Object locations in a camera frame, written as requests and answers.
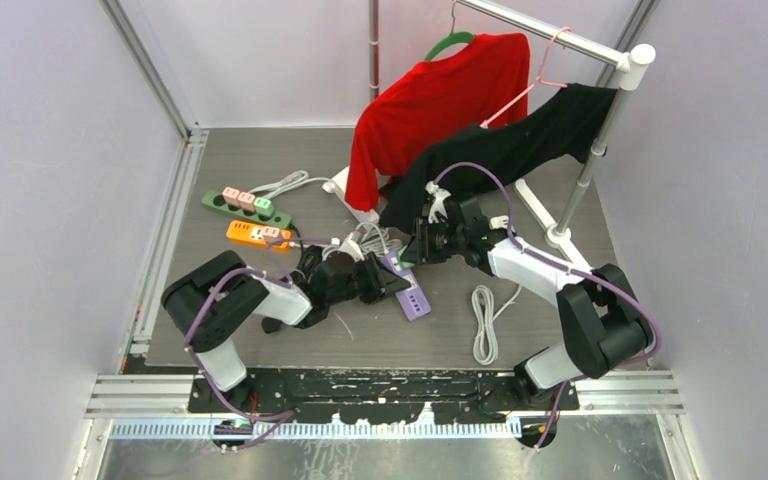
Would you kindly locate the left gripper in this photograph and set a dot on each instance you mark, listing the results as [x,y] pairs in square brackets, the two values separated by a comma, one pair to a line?
[381,280]

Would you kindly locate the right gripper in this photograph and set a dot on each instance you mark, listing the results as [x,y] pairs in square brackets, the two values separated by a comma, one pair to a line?
[419,250]

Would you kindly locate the purple power strip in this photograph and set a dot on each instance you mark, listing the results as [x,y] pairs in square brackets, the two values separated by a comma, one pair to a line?
[413,301]

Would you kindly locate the green plug adapter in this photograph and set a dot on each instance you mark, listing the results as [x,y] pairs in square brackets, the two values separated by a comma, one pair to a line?
[264,207]

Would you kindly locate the pink plug adapter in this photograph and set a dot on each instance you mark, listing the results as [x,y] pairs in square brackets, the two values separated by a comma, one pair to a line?
[247,201]
[230,196]

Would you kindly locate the green power strip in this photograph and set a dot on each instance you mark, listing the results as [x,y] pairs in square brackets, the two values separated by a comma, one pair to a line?
[214,201]

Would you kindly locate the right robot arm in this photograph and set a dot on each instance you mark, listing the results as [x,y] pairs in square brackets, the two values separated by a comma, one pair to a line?
[601,321]

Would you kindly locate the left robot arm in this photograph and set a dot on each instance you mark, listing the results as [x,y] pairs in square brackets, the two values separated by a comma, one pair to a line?
[209,304]

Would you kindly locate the pink adapter on orange strip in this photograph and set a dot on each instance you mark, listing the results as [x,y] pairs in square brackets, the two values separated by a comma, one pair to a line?
[272,234]

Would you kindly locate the orange power strip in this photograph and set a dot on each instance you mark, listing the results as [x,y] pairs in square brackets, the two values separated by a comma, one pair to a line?
[249,234]

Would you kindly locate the black shirt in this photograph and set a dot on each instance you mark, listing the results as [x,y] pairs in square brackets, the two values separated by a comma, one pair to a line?
[567,124]

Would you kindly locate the red shirt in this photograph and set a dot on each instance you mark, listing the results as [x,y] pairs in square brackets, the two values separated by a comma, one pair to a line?
[432,101]

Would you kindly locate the pink hanger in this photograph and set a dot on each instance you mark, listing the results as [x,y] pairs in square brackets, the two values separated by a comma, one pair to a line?
[538,80]

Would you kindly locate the green hanger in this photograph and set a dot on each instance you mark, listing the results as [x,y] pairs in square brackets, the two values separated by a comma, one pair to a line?
[454,37]

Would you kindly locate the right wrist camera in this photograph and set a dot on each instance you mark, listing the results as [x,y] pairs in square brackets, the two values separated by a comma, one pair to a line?
[437,211]

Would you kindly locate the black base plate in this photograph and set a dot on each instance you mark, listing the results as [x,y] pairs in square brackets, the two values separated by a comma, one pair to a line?
[387,396]

